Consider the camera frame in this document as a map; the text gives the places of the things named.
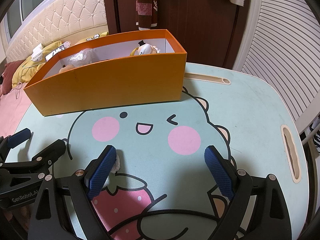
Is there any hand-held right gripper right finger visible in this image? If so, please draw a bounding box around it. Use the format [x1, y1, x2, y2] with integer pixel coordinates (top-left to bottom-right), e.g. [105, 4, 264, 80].
[204, 145, 293, 240]

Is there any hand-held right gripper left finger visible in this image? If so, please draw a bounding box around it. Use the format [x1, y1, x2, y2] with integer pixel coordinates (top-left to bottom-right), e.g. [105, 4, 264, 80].
[27, 144, 118, 240]

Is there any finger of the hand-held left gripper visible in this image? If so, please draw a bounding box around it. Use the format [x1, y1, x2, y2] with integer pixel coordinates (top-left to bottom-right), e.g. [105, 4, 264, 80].
[0, 128, 32, 165]
[0, 139, 67, 173]

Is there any orange cardboard box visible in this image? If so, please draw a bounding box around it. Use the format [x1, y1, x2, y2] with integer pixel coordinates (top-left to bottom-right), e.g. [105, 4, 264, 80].
[24, 29, 187, 117]

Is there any mint cartoon printed desktop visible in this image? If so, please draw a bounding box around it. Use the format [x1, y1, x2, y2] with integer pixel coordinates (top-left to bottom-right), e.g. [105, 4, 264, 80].
[5, 62, 310, 240]

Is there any small white fuzzy object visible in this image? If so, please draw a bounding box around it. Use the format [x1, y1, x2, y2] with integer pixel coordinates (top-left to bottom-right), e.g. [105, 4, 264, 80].
[110, 152, 123, 174]

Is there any pink blanket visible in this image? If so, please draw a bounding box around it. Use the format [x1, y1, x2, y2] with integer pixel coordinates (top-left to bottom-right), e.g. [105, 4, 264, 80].
[0, 80, 33, 143]

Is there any dark red pillow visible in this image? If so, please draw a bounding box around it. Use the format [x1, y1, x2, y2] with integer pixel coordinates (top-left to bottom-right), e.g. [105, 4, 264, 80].
[0, 60, 24, 90]

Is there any white charger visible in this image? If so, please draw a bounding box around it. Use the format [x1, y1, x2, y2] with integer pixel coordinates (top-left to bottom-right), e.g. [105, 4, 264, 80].
[31, 44, 46, 62]

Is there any smartphone with lit screen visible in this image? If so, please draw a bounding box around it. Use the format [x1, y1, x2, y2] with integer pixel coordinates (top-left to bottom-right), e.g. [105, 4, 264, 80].
[45, 42, 73, 62]

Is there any clear plastic bag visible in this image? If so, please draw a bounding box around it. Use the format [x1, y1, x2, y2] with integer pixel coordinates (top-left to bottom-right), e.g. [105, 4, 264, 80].
[62, 48, 99, 66]

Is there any zebra print cloth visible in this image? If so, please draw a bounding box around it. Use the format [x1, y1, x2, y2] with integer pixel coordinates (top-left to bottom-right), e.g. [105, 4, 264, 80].
[309, 119, 320, 155]

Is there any yellow cartoon pillow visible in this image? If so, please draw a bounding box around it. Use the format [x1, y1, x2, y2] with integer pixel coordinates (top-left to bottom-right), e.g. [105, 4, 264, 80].
[75, 31, 109, 44]

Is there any cream tufted headboard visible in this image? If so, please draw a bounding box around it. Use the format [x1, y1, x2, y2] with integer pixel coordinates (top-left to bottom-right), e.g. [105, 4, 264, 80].
[5, 0, 109, 63]

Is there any white figurine with black hat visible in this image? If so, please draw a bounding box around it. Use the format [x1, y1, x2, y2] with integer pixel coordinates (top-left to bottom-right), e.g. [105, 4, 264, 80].
[129, 40, 153, 57]

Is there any white slatted door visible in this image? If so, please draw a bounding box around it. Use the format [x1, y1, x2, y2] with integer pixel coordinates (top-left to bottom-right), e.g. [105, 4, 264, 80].
[232, 0, 320, 140]

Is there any dark brown wooden door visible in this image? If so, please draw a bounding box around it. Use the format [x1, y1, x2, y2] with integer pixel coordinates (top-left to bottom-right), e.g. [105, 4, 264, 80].
[103, 0, 253, 69]

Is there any brown pink striped scarf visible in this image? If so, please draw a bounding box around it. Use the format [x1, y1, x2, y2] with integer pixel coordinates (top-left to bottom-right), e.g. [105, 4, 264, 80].
[136, 0, 158, 28]

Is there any white charging cable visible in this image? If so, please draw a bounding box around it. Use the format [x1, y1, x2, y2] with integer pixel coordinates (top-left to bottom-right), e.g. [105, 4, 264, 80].
[14, 62, 28, 100]

